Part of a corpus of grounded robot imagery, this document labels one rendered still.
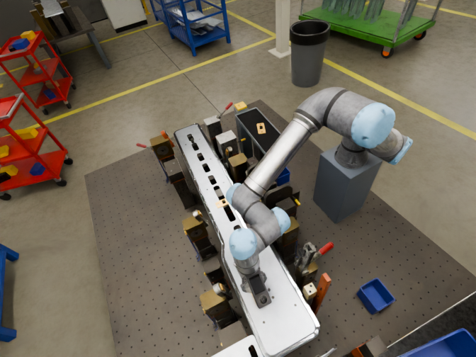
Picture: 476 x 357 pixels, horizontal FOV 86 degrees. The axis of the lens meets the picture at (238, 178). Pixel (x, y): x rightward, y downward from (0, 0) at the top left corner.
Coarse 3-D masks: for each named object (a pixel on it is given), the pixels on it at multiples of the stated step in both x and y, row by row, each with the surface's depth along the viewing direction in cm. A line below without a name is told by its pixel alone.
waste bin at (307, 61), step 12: (300, 24) 336; (312, 24) 336; (324, 24) 325; (300, 36) 309; (312, 36) 305; (324, 36) 310; (300, 48) 322; (312, 48) 318; (324, 48) 328; (300, 60) 334; (312, 60) 330; (300, 72) 347; (312, 72) 344; (300, 84) 361; (312, 84) 359
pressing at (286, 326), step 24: (192, 168) 146; (216, 168) 144; (216, 216) 123; (240, 216) 121; (264, 264) 105; (240, 288) 100; (288, 288) 98; (264, 312) 93; (288, 312) 92; (312, 312) 91; (264, 336) 89; (288, 336) 88; (312, 336) 87
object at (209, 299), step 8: (200, 296) 96; (208, 296) 95; (216, 296) 95; (208, 304) 93; (216, 304) 93; (224, 304) 96; (208, 312) 95; (216, 312) 99; (224, 312) 105; (232, 312) 111; (216, 320) 110; (224, 320) 111; (232, 320) 117
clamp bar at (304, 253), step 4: (308, 244) 86; (312, 244) 87; (300, 248) 85; (304, 248) 87; (308, 248) 86; (312, 248) 85; (300, 252) 84; (304, 252) 84; (308, 252) 87; (312, 252) 84; (300, 256) 92; (304, 256) 91; (308, 256) 86; (312, 256) 87; (300, 260) 93; (304, 260) 92; (308, 260) 88; (304, 264) 91; (308, 264) 91; (304, 268) 92; (300, 272) 95
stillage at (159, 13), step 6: (150, 0) 598; (156, 0) 545; (168, 0) 543; (174, 0) 554; (156, 6) 576; (174, 6) 595; (186, 6) 577; (192, 6) 588; (156, 12) 619; (162, 12) 614; (186, 12) 564; (156, 18) 627; (162, 18) 577; (174, 18) 570
